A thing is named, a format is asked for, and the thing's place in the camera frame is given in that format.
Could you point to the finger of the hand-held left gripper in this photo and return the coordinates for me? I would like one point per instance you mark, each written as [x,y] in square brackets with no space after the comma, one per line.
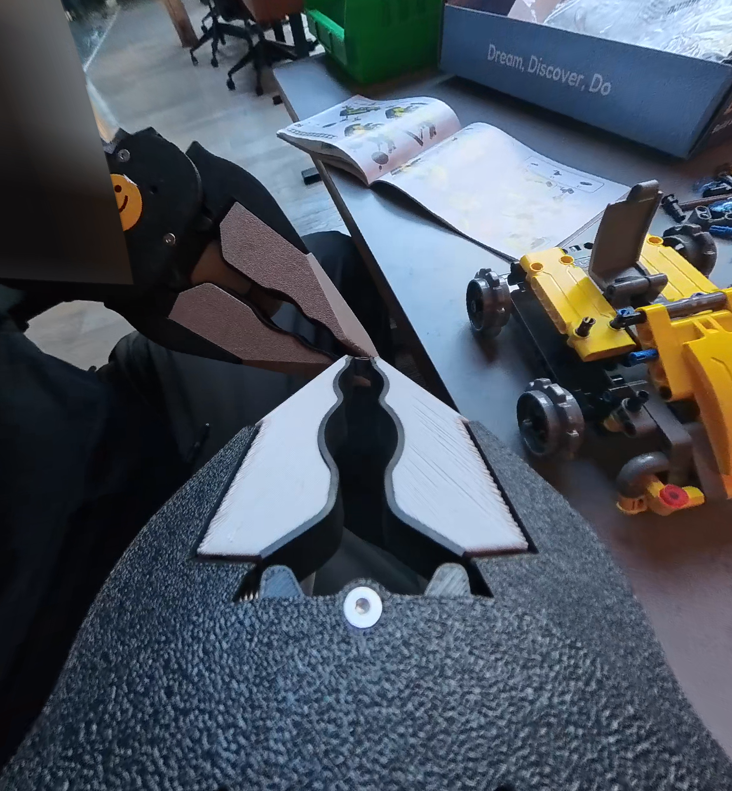
[217,321]
[267,247]

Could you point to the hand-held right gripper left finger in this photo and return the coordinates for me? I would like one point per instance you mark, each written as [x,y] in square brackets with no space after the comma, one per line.
[273,494]

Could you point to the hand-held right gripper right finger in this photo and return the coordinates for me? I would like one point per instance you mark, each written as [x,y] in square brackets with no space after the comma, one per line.
[452,488]

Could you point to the grey desk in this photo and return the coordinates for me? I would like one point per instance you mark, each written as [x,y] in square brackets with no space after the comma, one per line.
[440,321]

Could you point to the person's legs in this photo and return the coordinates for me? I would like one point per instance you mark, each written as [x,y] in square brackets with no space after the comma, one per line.
[248,395]

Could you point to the small black block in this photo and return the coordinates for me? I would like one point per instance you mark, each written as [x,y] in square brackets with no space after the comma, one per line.
[311,175]

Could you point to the black office chair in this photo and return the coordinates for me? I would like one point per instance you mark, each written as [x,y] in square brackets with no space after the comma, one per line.
[214,31]
[267,43]

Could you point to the open instruction booklet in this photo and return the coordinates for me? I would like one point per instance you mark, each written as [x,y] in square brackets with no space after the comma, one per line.
[465,179]

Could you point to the green plastic bin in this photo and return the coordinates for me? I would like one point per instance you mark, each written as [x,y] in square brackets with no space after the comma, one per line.
[378,43]

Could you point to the yellow brick toy vehicle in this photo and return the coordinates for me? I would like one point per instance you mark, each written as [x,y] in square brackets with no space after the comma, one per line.
[588,296]

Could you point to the person's dark top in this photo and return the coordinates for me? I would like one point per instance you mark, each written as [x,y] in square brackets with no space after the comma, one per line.
[32,494]

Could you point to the blue cardboard box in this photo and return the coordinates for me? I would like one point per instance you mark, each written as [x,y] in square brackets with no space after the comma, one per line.
[557,80]

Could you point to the pile of small brick pieces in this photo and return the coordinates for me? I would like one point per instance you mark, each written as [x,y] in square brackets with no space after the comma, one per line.
[724,210]

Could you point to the frosted plastic bag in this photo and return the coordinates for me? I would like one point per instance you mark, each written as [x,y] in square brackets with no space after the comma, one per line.
[650,25]

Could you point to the wooden post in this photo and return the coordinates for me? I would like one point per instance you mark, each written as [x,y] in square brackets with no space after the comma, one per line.
[180,21]

